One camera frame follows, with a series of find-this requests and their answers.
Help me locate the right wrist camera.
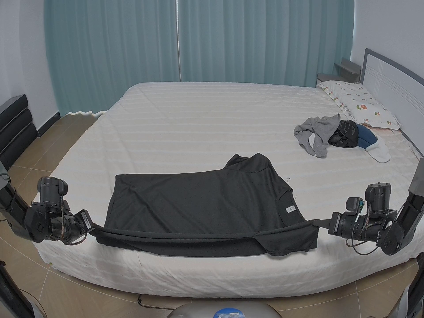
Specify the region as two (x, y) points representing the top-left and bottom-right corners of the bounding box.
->
(345, 197), (365, 215)

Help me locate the dark blue garment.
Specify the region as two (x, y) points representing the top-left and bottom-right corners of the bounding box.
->
(356, 125), (381, 151)

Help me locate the grey knit garment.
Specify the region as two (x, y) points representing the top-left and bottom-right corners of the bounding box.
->
(294, 113), (341, 159)

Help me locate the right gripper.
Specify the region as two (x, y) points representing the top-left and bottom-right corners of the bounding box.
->
(327, 211), (367, 241)

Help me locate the black cable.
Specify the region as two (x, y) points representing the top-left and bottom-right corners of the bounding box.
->
(346, 237), (381, 255)
(137, 293), (174, 310)

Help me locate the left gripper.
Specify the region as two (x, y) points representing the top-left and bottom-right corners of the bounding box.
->
(49, 209), (95, 246)

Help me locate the black printed garment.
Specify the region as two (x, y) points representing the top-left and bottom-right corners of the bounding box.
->
(329, 120), (359, 148)

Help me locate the white garment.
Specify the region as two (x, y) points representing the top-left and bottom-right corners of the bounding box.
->
(367, 139), (391, 163)

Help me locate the bed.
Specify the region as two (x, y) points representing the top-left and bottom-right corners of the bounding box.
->
(35, 48), (424, 299)

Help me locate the blue-green curtain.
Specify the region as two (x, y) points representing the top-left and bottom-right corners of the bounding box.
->
(178, 0), (355, 87)
(44, 0), (181, 115)

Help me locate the white printed pillow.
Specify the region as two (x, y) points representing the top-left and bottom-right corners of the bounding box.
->
(320, 80), (401, 130)

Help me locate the grey bedside table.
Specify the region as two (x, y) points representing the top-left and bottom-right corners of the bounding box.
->
(316, 58), (362, 87)

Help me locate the black chest of drawers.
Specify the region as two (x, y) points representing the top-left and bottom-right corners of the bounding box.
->
(0, 94), (37, 171)

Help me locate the black T-shirt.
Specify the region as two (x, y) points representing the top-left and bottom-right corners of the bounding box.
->
(94, 153), (319, 257)

